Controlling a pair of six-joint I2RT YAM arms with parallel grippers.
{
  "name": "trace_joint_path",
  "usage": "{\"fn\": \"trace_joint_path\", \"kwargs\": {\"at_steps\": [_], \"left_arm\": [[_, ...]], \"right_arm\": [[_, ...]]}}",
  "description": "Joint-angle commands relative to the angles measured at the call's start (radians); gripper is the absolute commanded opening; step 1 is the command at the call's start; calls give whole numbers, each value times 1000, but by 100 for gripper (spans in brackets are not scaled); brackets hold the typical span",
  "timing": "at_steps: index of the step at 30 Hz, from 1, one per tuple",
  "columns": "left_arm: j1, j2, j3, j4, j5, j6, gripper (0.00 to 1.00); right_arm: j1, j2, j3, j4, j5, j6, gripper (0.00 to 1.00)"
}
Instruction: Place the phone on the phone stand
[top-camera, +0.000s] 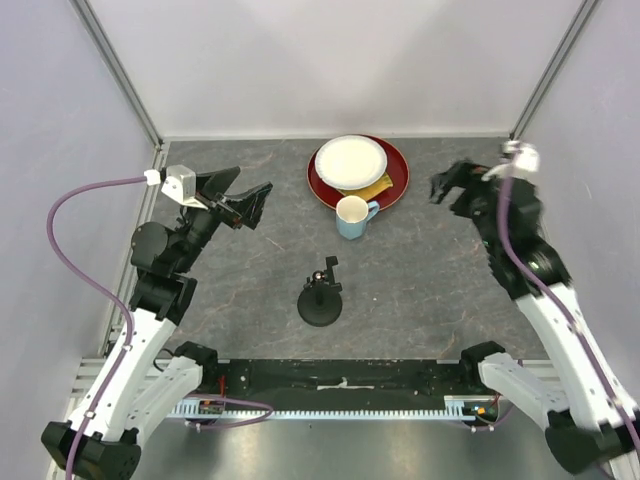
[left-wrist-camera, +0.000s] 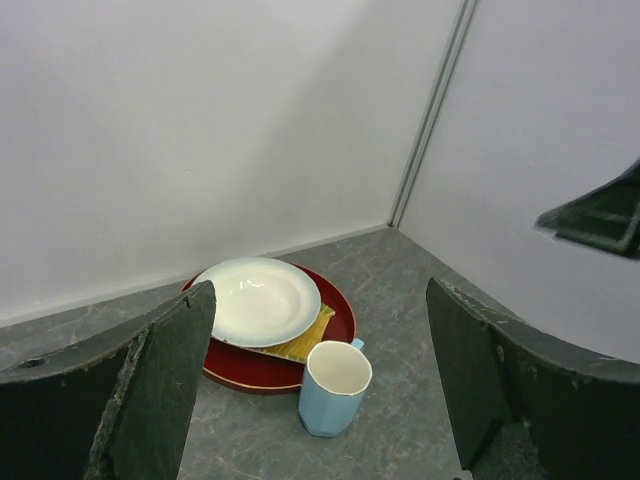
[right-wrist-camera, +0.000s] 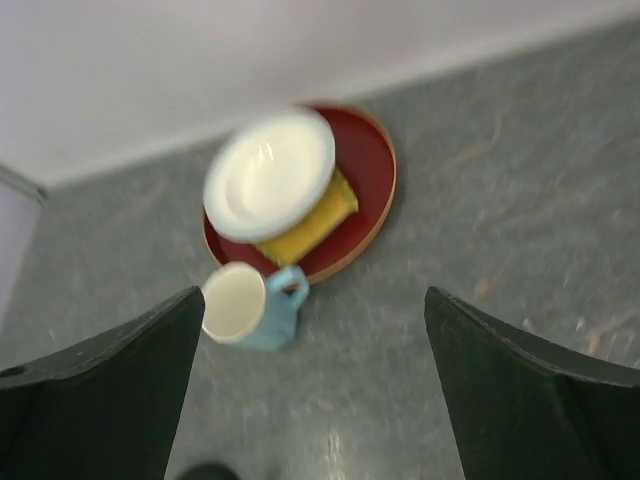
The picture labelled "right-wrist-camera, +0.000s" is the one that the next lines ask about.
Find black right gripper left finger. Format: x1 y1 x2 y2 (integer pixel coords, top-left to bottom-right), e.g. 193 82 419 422
1 287 205 479

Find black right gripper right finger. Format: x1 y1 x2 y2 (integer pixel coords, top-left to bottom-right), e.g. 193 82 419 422
424 287 639 479

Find light blue mug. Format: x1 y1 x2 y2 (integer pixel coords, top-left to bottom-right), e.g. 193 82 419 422
201 262 310 351

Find yellow sponge cloth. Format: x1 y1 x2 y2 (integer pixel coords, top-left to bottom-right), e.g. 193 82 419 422
253 169 359 267

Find red round tray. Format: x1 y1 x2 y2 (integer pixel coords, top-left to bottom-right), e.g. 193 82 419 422
202 102 399 286

